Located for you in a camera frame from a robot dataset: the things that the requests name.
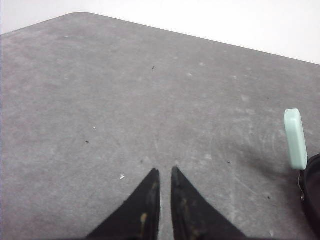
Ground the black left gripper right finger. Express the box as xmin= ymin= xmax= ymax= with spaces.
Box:
xmin=171 ymin=166 xmax=247 ymax=240

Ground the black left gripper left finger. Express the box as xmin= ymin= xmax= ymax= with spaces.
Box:
xmin=86 ymin=168 xmax=160 ymax=240

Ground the black frying pan green handle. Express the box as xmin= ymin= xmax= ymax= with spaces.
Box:
xmin=283 ymin=108 xmax=320 ymax=240

